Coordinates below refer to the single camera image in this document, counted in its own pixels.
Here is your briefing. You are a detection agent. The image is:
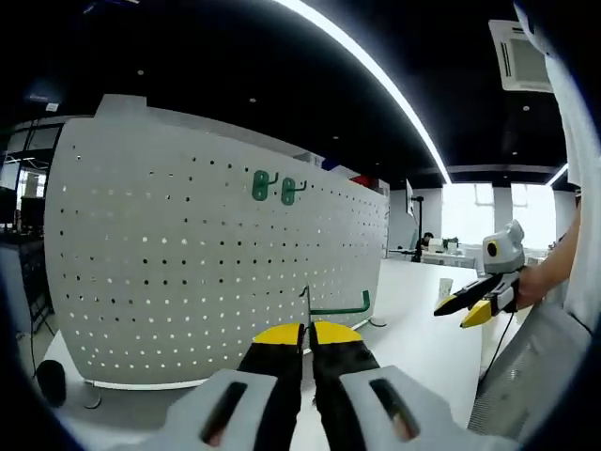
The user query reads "black bulky object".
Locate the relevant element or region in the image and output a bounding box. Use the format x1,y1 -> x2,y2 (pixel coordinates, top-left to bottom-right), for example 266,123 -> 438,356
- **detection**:
36,360 -> 67,408

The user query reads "monitor on black stand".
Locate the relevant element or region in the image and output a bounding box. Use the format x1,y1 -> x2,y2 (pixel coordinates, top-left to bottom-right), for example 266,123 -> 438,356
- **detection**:
403,178 -> 427,264

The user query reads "ceiling air conditioner vent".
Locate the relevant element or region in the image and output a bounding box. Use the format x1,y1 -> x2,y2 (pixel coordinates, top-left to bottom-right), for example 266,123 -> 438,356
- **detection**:
487,18 -> 555,93

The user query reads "white perforated mounting plate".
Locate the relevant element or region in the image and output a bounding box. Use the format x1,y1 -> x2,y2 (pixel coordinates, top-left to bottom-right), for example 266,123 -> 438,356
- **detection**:
42,112 -> 392,410

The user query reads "dark equipment cabinet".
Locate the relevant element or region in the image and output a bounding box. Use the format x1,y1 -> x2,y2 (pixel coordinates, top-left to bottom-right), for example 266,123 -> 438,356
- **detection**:
18,234 -> 53,325

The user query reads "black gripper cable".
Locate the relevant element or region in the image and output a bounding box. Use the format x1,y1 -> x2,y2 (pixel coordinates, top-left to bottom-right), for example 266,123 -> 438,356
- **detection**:
481,309 -> 516,380

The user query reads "long curved ceiling light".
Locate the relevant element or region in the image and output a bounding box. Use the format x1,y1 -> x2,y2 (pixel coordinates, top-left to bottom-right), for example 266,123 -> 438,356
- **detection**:
274,0 -> 452,184

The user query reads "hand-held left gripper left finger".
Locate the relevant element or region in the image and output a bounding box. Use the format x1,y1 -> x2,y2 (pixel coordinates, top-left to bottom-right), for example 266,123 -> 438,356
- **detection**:
162,321 -> 305,451

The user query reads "green hook assembly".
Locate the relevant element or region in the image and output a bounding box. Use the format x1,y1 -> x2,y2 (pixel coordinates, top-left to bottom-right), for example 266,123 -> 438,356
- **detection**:
298,284 -> 373,340
252,169 -> 281,201
280,177 -> 309,206

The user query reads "grey mesh office chair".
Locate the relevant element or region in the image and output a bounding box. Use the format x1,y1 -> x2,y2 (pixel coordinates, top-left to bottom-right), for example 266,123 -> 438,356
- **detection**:
469,298 -> 595,438

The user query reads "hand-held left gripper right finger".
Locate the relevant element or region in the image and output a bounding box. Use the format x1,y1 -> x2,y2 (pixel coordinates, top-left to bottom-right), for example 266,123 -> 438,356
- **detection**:
309,320 -> 475,451

